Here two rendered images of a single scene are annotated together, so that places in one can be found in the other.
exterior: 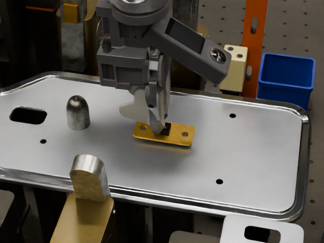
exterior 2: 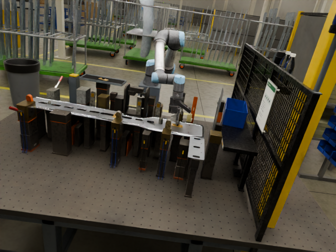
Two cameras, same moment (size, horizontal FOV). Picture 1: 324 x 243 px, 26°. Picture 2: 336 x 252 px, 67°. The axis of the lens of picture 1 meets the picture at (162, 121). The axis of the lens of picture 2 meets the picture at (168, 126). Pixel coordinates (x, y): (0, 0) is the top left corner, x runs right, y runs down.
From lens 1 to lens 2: 104 cm
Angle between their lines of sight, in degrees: 20
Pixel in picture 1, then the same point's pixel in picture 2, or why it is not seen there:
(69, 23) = (157, 107)
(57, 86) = (154, 118)
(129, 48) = (174, 105)
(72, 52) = (157, 113)
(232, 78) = (189, 119)
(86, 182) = (168, 123)
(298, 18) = not seen: hidden behind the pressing
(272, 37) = not seen: hidden behind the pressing
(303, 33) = not seen: hidden behind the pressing
